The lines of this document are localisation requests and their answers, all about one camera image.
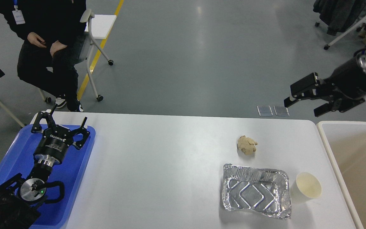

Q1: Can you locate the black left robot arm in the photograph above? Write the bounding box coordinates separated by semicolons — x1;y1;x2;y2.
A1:
0;107;95;229

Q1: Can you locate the left floor plate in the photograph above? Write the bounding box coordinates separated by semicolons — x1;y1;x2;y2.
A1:
257;105;273;116

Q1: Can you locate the chair with grey jacket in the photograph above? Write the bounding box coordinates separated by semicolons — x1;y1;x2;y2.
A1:
313;0;366;50

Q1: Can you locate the seated person in black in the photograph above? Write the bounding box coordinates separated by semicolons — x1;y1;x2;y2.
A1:
0;0;87;112

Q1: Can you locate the beige plastic bin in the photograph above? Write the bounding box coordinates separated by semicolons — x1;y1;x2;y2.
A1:
317;121;366;229

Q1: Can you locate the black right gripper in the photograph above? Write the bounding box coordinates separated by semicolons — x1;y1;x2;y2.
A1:
284;53;366;117

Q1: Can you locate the aluminium foil tray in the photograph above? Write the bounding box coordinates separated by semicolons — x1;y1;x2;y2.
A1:
222;163;292;220

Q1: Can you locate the floor plate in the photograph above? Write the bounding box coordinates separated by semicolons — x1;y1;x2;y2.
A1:
274;106;290;116
257;105;273;116

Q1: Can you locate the right floor plate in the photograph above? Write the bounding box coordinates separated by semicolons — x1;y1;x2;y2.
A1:
274;106;290;116

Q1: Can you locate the crumpled brown paper ball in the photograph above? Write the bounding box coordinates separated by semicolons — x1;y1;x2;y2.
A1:
237;136;258;155

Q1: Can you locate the white office chair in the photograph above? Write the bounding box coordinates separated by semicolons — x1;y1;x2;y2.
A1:
37;9;114;103

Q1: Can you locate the white paper cup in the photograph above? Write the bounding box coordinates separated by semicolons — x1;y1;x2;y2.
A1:
292;172;322;201

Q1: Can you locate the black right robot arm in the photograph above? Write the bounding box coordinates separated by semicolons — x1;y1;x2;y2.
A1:
284;47;366;117

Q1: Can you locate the blue plastic tray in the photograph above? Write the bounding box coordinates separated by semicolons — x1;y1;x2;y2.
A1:
0;126;96;229

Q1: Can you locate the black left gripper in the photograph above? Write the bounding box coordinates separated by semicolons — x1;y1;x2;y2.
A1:
31;104;91;165

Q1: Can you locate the white foam board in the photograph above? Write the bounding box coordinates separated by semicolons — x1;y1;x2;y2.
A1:
91;14;117;39

